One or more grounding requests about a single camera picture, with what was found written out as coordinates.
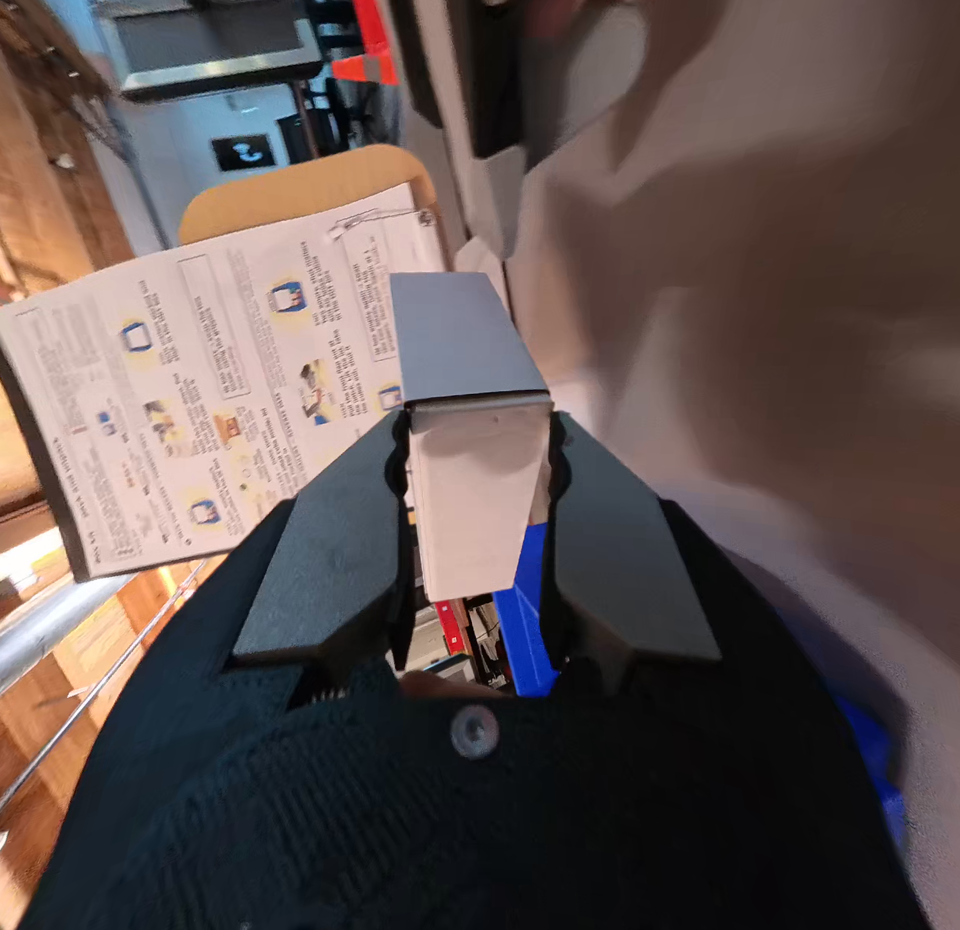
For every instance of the black wall sign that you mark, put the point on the black wall sign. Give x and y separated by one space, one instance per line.
241 153

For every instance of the instruction sheet on stand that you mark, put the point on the instruction sheet on stand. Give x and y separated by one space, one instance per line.
300 188

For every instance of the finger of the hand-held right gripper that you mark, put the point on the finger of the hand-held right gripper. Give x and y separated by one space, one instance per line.
501 195

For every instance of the printed instruction sheet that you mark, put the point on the printed instruction sheet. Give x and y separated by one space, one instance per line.
225 383

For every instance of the blue plastic bin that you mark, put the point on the blue plastic bin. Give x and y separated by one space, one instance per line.
525 615

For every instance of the white cardboard box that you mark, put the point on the white cardboard box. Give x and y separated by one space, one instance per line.
465 345

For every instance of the orange traffic cone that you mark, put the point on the orange traffic cone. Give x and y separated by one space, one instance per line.
367 38

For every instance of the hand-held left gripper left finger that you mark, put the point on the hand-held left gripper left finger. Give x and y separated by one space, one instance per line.
330 570

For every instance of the grey cabinet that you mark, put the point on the grey cabinet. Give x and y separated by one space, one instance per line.
217 45

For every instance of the silver air duct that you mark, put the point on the silver air duct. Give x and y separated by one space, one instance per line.
45 630

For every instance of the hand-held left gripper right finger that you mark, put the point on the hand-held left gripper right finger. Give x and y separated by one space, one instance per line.
630 570

